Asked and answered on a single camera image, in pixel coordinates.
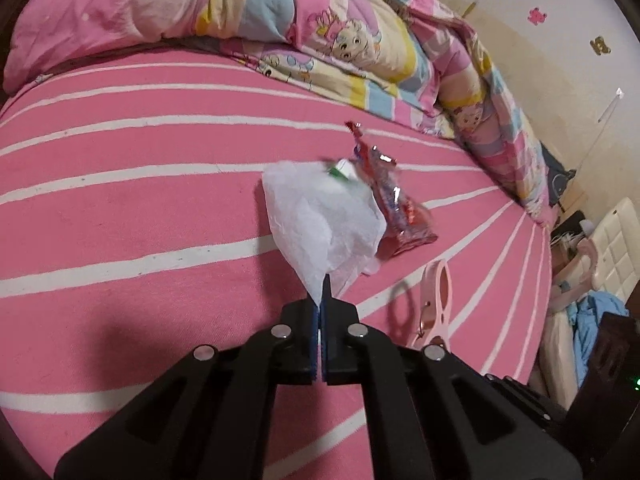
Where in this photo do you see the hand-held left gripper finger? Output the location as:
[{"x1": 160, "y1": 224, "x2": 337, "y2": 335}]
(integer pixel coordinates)
[
  {"x1": 320, "y1": 274, "x2": 584, "y2": 480},
  {"x1": 54, "y1": 297, "x2": 321, "y2": 480}
]

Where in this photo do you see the white tissue paper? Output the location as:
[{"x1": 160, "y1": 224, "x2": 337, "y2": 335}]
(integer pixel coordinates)
[{"x1": 261, "y1": 159, "x2": 389, "y2": 307}]

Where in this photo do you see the red snack wrapper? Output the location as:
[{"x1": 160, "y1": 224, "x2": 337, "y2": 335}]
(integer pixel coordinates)
[{"x1": 344, "y1": 120, "x2": 439, "y2": 262}]

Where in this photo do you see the light blue cloth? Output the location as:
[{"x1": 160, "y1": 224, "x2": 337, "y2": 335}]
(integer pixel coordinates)
[{"x1": 570, "y1": 292, "x2": 629, "y2": 387}]

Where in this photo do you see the clear plastic wrap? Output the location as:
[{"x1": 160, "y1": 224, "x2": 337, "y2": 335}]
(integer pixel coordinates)
[{"x1": 330, "y1": 252, "x2": 382, "y2": 297}]

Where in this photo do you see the pink plastic clothes peg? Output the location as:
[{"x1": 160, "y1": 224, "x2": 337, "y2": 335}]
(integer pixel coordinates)
[{"x1": 404, "y1": 258, "x2": 454, "y2": 354}]

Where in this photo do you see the beige tufted chair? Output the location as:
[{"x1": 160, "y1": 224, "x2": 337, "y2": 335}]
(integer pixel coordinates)
[{"x1": 540, "y1": 197, "x2": 640, "y2": 411}]

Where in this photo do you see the small green white wrapper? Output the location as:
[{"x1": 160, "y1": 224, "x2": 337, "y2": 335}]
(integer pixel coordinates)
[{"x1": 325, "y1": 158, "x2": 359, "y2": 181}]

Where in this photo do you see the pink striped bed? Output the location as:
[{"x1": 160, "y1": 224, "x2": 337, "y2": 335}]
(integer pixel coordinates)
[{"x1": 0, "y1": 40, "x2": 554, "y2": 480}]

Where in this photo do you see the dark cloth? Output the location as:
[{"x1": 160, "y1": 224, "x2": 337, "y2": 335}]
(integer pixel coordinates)
[{"x1": 541, "y1": 141, "x2": 577, "y2": 207}]

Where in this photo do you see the pink cartoon printed quilt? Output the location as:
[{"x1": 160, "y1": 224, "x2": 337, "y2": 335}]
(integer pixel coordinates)
[{"x1": 2, "y1": 0, "x2": 559, "y2": 222}]

